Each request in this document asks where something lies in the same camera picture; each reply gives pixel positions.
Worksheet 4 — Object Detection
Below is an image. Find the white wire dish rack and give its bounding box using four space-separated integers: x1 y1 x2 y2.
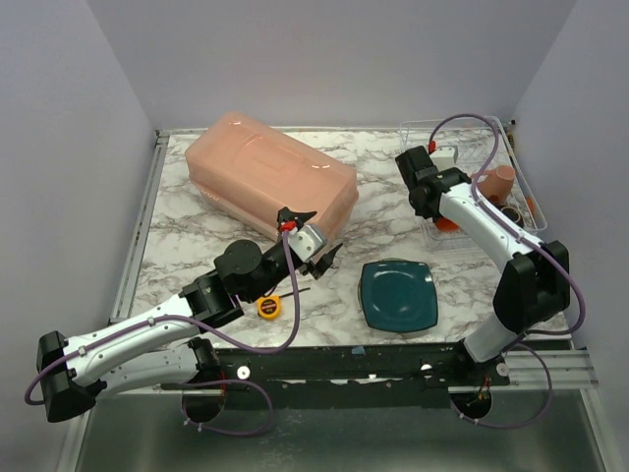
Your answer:
398 116 547 234

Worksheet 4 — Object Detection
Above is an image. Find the pink translucent storage box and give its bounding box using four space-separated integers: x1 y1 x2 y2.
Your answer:
185 112 359 241

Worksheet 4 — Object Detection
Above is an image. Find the pink grey mug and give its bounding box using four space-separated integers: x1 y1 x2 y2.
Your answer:
474 165 516 206

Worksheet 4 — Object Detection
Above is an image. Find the brown beige bowl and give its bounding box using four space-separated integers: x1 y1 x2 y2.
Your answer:
500 206 524 228

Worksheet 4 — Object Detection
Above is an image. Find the orange bowl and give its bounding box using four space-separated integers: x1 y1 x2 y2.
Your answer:
434 217 459 233

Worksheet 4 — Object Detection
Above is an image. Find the yellow tape measure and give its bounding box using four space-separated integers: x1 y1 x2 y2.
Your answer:
257 291 295 321

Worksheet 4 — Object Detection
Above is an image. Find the teal square plate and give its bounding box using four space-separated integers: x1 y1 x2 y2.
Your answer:
358 259 438 333

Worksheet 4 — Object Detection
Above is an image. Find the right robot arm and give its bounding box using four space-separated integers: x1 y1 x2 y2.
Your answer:
395 146 570 376

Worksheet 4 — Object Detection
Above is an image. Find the black mounting rail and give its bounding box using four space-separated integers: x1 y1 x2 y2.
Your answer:
159 341 516 418

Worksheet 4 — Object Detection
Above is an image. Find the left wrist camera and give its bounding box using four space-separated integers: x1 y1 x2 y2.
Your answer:
288 223 327 264

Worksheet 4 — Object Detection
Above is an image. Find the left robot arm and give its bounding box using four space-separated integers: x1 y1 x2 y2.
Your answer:
25 207 339 423

